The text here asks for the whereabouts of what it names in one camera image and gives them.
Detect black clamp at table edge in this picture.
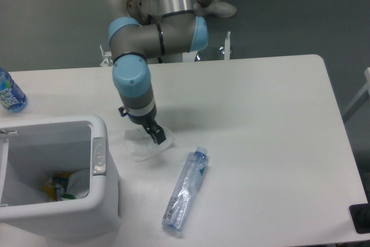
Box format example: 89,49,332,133
349,203,369,234

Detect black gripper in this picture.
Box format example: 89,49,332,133
118,106,167,145

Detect white plastic wrapper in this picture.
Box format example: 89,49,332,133
124,127,174,162

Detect person's white shoe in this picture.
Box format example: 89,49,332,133
193,0,237,18

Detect blue labelled water bottle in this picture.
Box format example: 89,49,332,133
1,68,28,113

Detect crushed clear plastic bottle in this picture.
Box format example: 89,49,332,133
162,146,209,232

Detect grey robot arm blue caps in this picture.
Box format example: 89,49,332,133
108,0,208,145

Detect white pedestal base frame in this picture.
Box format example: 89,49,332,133
99,30,233,67

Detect colourful trash inside can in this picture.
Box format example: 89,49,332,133
42,169,90,201

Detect white frame at right edge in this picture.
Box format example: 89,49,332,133
342,67,369,123

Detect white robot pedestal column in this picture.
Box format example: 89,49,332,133
125,0,191,65

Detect black cable on pedestal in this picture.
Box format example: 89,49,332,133
146,13,163,64

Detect white plastic trash can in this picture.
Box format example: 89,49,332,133
1,115,121,238

